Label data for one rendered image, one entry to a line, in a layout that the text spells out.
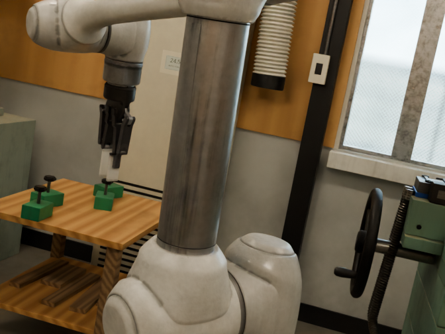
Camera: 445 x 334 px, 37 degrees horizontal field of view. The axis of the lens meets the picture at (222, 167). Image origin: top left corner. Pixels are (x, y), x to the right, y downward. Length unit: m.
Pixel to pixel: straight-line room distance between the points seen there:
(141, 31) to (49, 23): 0.22
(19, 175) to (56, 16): 2.07
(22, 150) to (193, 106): 2.44
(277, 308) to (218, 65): 0.46
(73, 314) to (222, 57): 1.71
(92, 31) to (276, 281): 0.64
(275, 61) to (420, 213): 1.46
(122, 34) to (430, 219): 0.86
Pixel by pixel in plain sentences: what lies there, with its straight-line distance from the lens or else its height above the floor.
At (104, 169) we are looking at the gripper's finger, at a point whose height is 0.89.
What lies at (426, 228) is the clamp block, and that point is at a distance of 1.73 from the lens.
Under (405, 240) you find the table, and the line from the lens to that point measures 1.71.
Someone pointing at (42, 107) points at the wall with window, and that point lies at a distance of 3.63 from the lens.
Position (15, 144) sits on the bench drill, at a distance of 3.37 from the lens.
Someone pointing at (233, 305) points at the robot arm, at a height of 0.82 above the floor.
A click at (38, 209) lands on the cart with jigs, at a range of 2.41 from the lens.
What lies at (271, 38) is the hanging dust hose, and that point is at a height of 1.30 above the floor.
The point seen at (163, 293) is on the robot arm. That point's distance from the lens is 1.09.
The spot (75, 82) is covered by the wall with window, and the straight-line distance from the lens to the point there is 3.52.
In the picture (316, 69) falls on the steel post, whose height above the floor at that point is 1.20.
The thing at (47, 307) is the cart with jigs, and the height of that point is 0.18.
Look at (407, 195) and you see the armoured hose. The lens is 1.75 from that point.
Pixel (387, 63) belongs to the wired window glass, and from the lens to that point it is 3.20.
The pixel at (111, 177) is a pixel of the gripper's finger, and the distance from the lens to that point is 1.65.
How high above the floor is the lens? 1.25
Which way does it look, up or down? 11 degrees down
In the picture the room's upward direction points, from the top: 10 degrees clockwise
